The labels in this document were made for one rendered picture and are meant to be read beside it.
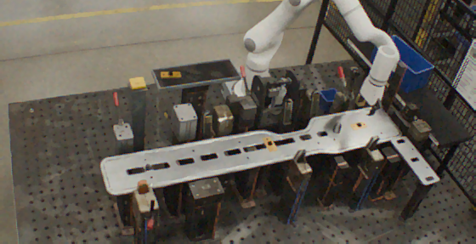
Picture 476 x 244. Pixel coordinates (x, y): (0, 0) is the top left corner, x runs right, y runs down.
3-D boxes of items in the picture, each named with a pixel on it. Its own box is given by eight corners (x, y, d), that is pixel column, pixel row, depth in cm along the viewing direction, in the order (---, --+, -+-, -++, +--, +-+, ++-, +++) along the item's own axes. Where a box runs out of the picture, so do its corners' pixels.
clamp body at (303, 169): (281, 228, 222) (299, 178, 199) (270, 207, 230) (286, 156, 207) (299, 223, 225) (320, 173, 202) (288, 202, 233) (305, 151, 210)
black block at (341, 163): (322, 214, 231) (340, 173, 211) (312, 197, 238) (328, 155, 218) (337, 210, 233) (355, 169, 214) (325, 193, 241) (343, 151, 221)
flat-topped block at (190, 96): (181, 155, 246) (188, 82, 216) (176, 143, 251) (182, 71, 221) (200, 151, 249) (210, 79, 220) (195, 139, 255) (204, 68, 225)
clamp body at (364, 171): (349, 214, 233) (374, 165, 210) (337, 195, 240) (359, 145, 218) (365, 209, 236) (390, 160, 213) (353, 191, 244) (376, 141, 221)
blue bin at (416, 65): (406, 93, 254) (416, 73, 245) (368, 59, 271) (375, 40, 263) (426, 86, 262) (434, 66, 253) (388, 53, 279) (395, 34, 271)
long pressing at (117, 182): (110, 202, 184) (110, 200, 183) (98, 159, 198) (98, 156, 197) (405, 137, 234) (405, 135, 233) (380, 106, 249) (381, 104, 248)
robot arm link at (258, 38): (270, 48, 256) (250, 61, 246) (255, 30, 257) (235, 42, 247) (329, -7, 217) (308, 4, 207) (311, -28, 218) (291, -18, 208)
